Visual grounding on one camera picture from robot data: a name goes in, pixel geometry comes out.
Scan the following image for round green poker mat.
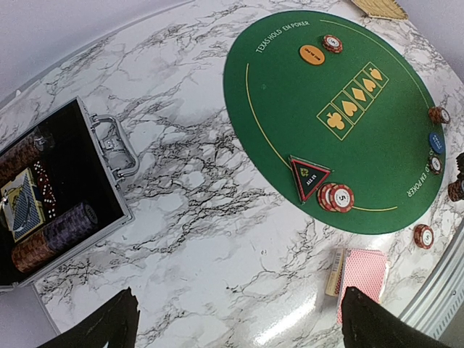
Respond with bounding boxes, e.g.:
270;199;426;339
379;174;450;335
223;11;444;235

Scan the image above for purple chip row in case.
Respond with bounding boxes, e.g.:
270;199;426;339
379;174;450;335
43;202;98;252

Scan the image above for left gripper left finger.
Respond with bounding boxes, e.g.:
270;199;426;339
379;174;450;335
42;288;140;347

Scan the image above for dark chips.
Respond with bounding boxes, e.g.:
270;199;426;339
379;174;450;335
428;154;443;175

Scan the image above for orange big blind button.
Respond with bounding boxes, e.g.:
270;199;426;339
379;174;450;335
299;45;326;66

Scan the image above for blue playing card box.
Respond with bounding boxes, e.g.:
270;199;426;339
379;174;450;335
1;168;45;243

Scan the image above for red poker chips moved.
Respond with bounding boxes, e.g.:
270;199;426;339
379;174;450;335
322;34;343;54

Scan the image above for white red card box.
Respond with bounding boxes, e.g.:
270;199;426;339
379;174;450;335
325;248;345;297

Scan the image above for dark red poker chip stack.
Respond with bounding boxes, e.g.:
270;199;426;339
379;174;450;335
447;179;464;202

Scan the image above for aluminium poker chip case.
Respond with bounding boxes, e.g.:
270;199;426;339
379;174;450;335
1;98;140;292

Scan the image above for brown chip row in case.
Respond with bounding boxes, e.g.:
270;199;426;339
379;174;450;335
1;129;43;185

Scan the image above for pink playing card deck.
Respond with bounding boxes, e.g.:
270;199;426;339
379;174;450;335
337;249;387;324

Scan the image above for black triangular all-in button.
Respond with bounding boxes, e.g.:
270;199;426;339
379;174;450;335
289;155;332;204

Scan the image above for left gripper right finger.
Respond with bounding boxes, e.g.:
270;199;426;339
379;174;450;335
341;286;446;348

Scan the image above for blue small blind button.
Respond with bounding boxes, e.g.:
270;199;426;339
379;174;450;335
428;132;445;154

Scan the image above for woven bamboo tray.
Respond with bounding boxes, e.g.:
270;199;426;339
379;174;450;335
352;0;408;20

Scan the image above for red dice in case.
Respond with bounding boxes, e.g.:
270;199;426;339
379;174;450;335
33;160;57;220

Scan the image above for red chip row in case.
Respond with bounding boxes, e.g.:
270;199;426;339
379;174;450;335
11;231;56;273

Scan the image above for front aluminium rail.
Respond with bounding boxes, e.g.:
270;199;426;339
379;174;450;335
399;231;463;339

